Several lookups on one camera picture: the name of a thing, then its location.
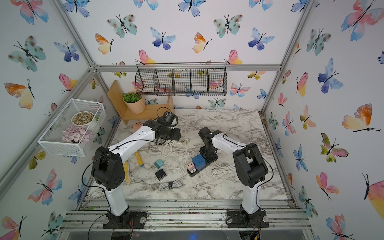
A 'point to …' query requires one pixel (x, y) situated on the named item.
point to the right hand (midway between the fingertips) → (202, 157)
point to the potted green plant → (136, 103)
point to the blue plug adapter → (199, 162)
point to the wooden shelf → (151, 111)
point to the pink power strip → (137, 126)
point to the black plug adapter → (160, 174)
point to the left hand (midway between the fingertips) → (179, 134)
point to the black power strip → (192, 171)
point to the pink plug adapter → (190, 166)
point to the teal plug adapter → (159, 163)
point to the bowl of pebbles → (82, 118)
